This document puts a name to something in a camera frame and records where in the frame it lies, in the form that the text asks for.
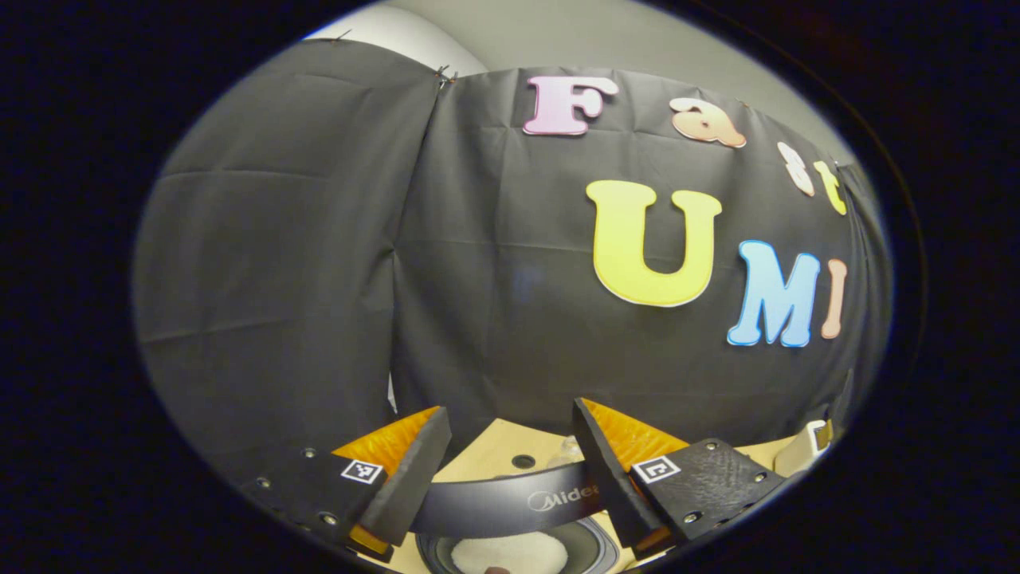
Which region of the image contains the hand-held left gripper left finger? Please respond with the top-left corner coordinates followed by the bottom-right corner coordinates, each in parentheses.
top-left (239, 405), bottom-right (453, 563)

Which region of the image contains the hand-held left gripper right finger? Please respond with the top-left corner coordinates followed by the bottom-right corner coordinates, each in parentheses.
top-left (572, 397), bottom-right (791, 559)

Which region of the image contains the dark silver rice cooker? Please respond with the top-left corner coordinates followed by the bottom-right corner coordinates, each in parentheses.
top-left (410, 461), bottom-right (622, 574)

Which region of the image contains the white rice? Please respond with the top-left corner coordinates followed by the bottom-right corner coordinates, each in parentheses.
top-left (450, 532), bottom-right (571, 574)

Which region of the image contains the white toaster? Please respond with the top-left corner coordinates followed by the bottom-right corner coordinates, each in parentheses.
top-left (773, 419), bottom-right (834, 478)

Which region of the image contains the black backdrop cloth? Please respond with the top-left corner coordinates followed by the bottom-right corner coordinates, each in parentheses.
top-left (131, 38), bottom-right (893, 479)

